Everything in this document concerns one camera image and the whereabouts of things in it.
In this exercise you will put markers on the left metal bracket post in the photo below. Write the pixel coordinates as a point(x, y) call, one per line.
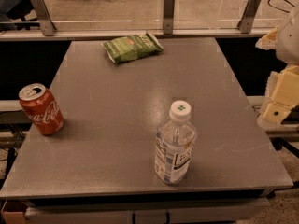
point(43, 16)

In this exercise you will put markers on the clear plastic water bottle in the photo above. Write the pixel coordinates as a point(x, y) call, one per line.
point(175, 139)

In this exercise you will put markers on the metal bracket post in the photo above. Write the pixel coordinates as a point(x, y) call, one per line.
point(168, 16)
point(246, 22)
point(43, 16)

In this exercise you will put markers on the red coke can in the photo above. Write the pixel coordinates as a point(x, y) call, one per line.
point(41, 108)

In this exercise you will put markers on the cardboard box corner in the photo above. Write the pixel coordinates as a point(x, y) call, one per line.
point(13, 212)

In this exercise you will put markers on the green jalapeno chip bag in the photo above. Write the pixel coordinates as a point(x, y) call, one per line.
point(132, 47)

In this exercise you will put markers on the middle metal bracket post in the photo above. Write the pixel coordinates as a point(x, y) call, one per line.
point(168, 16)

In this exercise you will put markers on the seated person in background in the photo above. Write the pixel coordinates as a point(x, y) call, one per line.
point(12, 3)

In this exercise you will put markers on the right metal bracket post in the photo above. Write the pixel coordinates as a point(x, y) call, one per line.
point(246, 22)

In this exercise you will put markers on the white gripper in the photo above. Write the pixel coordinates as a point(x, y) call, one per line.
point(289, 42)

